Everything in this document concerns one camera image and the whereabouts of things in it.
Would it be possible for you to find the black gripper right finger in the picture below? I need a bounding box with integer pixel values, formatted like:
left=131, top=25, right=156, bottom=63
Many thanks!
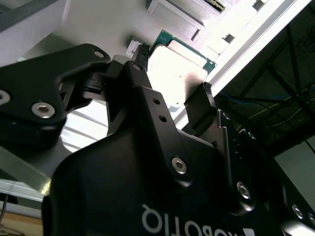
left=184, top=82, right=315, bottom=236

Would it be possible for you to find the silver green CPU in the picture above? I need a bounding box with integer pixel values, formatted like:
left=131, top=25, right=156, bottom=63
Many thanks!
left=145, top=29, right=218, bottom=113

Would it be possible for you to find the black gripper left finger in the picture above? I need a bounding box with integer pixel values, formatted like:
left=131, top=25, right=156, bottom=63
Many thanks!
left=0, top=43, right=195, bottom=189

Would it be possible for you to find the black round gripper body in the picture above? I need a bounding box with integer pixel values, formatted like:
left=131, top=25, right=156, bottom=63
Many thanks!
left=42, top=122, right=286, bottom=236

